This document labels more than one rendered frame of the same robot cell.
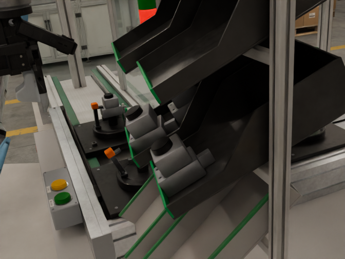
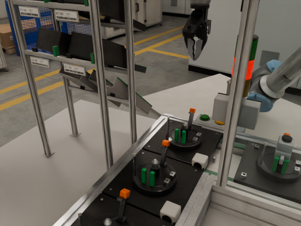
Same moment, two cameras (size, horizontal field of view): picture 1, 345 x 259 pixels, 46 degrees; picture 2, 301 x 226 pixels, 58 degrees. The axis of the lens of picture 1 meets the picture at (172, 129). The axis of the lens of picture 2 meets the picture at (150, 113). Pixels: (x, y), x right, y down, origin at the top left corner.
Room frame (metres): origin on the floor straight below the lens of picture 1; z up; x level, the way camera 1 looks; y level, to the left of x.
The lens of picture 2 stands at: (1.46, -0.60, 1.58)
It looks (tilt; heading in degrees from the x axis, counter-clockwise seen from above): 29 degrees down; 137
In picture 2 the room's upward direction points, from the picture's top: straight up
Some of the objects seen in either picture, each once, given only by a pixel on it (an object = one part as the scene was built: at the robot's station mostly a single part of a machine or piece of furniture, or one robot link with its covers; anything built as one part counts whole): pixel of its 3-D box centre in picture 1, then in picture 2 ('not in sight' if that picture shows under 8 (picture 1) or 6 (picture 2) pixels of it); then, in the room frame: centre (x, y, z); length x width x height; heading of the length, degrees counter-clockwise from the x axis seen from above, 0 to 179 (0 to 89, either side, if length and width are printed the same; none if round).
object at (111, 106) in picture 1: (113, 104); not in sight; (1.24, 0.18, 1.06); 0.08 x 0.04 x 0.07; 109
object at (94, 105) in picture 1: (98, 113); not in sight; (1.22, 0.23, 1.04); 0.04 x 0.02 x 0.08; 109
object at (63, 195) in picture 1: (62, 199); (204, 118); (0.86, 0.29, 0.96); 0.04 x 0.04 x 0.02
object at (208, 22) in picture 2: (15, 40); (199, 20); (0.79, 0.28, 1.37); 0.09 x 0.08 x 0.12; 109
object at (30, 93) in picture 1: (31, 94); (193, 47); (0.78, 0.27, 1.27); 0.06 x 0.03 x 0.09; 109
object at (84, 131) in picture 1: (114, 132); not in sight; (1.23, 0.19, 0.96); 0.24 x 0.24 x 0.02; 19
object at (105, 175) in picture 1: (141, 162); (184, 131); (0.91, 0.09, 1.01); 0.24 x 0.24 x 0.13; 19
